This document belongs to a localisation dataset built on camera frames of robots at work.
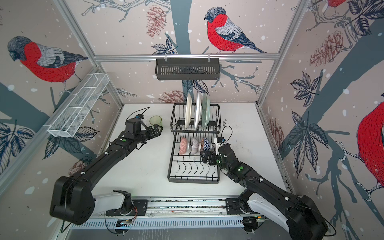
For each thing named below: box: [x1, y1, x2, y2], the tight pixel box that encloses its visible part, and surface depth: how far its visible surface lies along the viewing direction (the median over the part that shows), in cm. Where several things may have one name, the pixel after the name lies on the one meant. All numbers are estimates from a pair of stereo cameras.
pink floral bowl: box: [179, 136, 188, 155], surface depth 87 cm
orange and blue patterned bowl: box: [200, 137, 211, 152], surface depth 87 cm
